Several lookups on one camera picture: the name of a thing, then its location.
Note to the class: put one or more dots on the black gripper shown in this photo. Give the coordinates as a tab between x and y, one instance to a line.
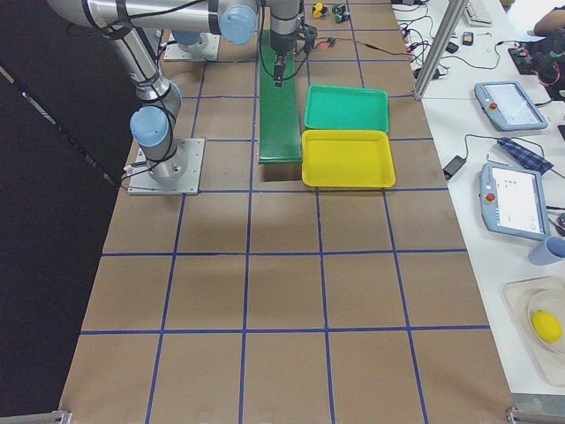
281	44

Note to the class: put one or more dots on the yellow mushroom push button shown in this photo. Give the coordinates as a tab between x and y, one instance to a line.
319	10

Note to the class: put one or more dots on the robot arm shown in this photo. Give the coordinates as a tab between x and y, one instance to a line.
236	21
119	22

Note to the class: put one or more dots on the green plastic tray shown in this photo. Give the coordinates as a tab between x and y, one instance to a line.
346	108

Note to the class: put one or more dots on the green mushroom push button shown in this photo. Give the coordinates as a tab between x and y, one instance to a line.
342	17

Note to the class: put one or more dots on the green conveyor belt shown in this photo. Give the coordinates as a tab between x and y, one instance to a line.
280	136

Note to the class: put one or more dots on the yellow plastic tray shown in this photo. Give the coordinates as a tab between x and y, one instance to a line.
347	158

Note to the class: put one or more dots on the black phone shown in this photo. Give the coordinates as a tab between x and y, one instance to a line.
467	38

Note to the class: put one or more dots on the white keyboard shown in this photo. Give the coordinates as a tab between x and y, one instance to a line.
475	14

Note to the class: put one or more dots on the black power adapter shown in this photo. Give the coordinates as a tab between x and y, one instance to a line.
453	166

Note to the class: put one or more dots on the upper teach pendant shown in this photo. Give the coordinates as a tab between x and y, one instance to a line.
508	107

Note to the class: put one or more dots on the teach pendant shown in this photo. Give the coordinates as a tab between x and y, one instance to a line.
508	107
512	201

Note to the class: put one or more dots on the lower teach pendant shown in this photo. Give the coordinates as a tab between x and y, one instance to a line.
512	201

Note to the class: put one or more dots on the blue plaid cloth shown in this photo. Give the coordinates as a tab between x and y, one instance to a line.
527	158

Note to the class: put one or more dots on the light blue cup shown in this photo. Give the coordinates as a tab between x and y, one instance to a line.
548	252

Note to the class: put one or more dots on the white plate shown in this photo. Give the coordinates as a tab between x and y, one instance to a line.
551	301

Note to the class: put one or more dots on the yellow lemon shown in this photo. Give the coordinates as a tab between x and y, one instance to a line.
546	326

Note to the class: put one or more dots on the beige tray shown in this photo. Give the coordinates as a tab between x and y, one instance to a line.
518	296

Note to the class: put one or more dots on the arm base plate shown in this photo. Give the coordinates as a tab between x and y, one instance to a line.
192	47
179	175

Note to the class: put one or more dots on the aluminium frame post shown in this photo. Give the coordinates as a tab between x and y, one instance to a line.
448	23

